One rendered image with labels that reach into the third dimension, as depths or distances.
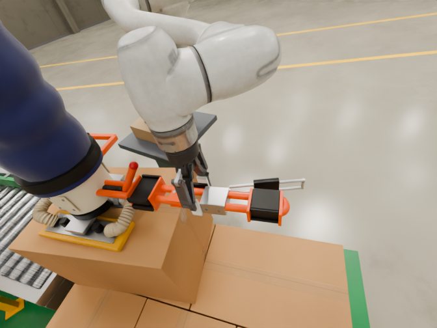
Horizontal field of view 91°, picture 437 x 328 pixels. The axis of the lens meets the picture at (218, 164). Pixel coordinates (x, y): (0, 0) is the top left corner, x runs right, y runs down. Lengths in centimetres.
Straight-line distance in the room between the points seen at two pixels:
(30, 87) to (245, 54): 47
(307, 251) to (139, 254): 72
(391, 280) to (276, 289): 91
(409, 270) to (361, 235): 29
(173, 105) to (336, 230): 161
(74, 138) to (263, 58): 51
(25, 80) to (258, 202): 58
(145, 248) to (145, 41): 58
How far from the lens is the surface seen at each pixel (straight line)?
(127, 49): 37
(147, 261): 73
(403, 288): 179
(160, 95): 37
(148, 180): 70
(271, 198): 56
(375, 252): 183
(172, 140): 42
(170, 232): 74
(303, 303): 104
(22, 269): 166
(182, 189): 50
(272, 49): 43
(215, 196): 58
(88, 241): 85
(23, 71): 64
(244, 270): 107
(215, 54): 39
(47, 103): 66
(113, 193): 74
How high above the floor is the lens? 155
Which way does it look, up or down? 44 degrees down
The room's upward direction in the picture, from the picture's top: 14 degrees counter-clockwise
